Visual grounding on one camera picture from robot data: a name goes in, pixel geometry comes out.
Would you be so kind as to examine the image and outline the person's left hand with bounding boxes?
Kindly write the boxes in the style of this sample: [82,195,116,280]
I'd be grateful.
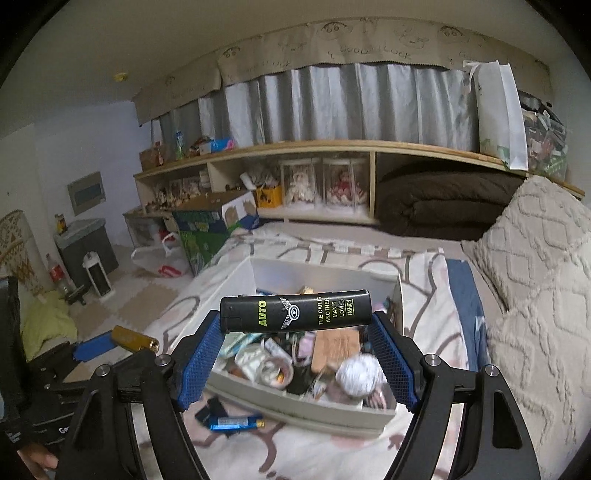
[21,445,61,472]

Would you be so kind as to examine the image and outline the beige patterned cushion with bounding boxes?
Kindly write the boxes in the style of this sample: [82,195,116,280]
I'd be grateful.
[0,210,47,296]

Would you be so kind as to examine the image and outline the green printed cardboard box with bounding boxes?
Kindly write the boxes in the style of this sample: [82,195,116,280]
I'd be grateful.
[172,191,259,278]

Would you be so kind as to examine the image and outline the small pink item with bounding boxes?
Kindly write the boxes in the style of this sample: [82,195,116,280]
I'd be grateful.
[295,333,317,365]

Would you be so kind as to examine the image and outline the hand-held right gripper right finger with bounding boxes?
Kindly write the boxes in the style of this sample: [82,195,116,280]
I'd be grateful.
[367,310,543,480]

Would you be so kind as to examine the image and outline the folded brown blanket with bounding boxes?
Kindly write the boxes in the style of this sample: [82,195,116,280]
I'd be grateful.
[376,161,527,241]

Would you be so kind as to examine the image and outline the brown card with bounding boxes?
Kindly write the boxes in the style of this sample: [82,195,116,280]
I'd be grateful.
[311,330,361,374]

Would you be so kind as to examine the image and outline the blue bed sheet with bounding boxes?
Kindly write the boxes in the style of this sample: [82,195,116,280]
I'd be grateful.
[445,258,490,370]

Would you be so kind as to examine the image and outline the cola bottle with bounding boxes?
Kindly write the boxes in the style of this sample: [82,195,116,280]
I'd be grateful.
[45,254,75,296]

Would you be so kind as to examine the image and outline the yellow crate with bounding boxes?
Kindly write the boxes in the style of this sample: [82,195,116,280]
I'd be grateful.
[255,184,283,208]

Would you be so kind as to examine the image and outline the clear storage bin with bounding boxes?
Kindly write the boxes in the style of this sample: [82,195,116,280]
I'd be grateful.
[519,90,571,183]

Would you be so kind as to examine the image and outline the blue lighter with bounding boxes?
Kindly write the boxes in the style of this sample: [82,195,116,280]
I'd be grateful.
[210,415,265,431]

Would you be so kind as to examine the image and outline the grey wall panel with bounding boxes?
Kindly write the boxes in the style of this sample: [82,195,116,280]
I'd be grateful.
[67,172,107,215]

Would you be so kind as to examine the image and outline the white dress doll case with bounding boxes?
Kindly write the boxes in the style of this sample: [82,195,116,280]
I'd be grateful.
[279,159,321,208]

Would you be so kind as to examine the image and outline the white shoe box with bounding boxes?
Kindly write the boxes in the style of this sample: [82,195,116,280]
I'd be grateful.
[178,257,404,439]

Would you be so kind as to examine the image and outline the long wooden shelf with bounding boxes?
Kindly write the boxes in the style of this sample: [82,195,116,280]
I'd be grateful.
[134,140,585,227]

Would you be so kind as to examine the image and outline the dark grey cabinet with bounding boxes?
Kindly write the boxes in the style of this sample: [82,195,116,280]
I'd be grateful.
[53,218,120,282]

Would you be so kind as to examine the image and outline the red dress doll case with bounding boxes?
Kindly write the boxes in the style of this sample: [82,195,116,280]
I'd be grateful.
[322,157,370,208]

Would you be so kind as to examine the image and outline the row of small figurines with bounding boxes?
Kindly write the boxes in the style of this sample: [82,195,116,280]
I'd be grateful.
[152,178,208,208]

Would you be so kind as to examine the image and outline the beige textured pillows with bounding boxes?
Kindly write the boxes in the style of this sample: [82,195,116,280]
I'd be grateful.
[462,175,591,480]

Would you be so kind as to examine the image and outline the silver curtain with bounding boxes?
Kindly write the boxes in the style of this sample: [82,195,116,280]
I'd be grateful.
[150,62,481,153]

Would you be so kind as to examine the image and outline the beige printed valance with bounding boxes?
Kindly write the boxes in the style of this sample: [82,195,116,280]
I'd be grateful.
[131,18,552,125]

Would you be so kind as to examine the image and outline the tape roll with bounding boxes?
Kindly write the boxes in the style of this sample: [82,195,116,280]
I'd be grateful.
[256,355,294,391]

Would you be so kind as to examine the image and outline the yellow-green cloth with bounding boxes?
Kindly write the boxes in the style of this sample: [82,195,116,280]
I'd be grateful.
[21,302,77,361]

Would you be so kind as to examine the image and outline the white lace cloth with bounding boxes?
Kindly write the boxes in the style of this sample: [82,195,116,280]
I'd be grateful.
[335,354,386,398]

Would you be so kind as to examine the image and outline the black printed lighter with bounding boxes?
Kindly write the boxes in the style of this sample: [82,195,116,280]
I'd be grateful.
[219,289,371,334]

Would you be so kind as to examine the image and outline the white plastic bag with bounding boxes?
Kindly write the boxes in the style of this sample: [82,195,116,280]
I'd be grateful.
[131,233,190,278]

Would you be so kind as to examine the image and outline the small white heater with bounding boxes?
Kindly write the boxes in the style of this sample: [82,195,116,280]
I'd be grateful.
[82,251,113,296]

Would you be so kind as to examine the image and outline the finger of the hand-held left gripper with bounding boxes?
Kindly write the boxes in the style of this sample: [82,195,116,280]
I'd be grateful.
[28,335,116,384]

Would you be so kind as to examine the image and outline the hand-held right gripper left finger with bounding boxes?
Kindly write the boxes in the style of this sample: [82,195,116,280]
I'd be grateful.
[55,310,227,480]

